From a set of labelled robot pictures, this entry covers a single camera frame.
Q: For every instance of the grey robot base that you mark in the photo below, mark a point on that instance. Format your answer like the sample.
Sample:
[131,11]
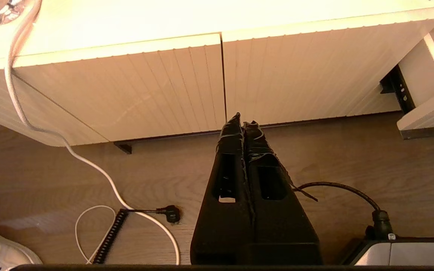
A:
[409,254]

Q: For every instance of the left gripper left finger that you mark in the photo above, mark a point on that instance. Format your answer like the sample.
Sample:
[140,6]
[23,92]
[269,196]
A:
[224,226]

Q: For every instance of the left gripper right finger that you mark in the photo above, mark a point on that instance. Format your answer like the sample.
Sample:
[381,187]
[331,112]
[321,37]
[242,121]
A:
[281,226]

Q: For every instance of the white tv cabinet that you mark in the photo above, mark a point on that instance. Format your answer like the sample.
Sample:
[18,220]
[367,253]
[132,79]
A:
[126,22]

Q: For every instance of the white ribbed cabinet door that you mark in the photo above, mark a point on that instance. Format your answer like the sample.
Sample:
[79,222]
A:
[296,75]
[126,94]

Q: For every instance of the white sneaker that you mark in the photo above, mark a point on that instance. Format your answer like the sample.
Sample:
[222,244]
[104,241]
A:
[9,252]

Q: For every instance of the black cabinet foot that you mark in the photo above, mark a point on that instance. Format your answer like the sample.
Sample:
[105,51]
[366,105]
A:
[123,146]

